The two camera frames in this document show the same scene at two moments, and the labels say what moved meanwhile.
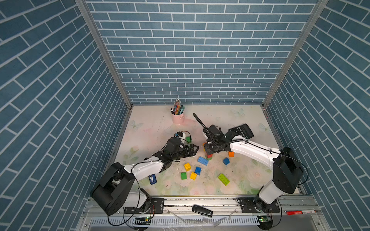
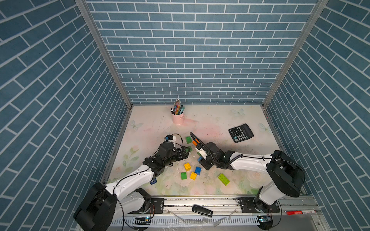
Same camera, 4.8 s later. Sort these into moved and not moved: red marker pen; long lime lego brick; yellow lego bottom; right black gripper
Moved: right black gripper
Not moved: long lime lego brick; red marker pen; yellow lego bottom
